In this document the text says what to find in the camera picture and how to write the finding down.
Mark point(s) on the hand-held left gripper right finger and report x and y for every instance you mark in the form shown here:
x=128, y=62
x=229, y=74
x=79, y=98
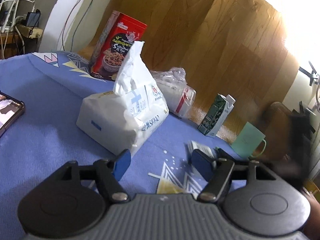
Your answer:
x=200, y=162

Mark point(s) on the white tissue pack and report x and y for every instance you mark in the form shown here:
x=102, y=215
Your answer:
x=112, y=115

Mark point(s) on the black tape cross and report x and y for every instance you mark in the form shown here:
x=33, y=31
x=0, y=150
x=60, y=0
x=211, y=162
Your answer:
x=311, y=72

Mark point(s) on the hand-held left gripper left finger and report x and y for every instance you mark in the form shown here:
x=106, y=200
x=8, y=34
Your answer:
x=122, y=163

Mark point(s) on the smartphone with dark case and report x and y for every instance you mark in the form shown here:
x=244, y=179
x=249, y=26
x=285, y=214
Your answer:
x=10, y=112

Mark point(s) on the red snack box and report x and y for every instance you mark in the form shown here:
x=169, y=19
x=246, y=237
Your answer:
x=117, y=50

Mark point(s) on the green plastic mug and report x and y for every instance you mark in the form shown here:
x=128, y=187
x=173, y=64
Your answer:
x=247, y=140

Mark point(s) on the black power adapter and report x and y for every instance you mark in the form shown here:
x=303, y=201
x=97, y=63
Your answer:
x=33, y=18

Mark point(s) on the blue printed tablecloth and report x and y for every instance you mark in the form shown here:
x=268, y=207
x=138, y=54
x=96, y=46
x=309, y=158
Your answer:
x=50, y=105

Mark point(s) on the plastic bag of cups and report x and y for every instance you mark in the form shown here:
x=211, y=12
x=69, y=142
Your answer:
x=175, y=92

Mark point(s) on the brown chair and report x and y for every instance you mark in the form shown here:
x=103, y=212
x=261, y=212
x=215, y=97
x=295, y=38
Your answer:
x=277, y=120

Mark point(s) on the green milk carton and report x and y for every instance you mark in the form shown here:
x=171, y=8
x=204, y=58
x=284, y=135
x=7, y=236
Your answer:
x=215, y=115

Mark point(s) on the white barcode packet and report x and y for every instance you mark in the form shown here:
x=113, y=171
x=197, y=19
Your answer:
x=200, y=145

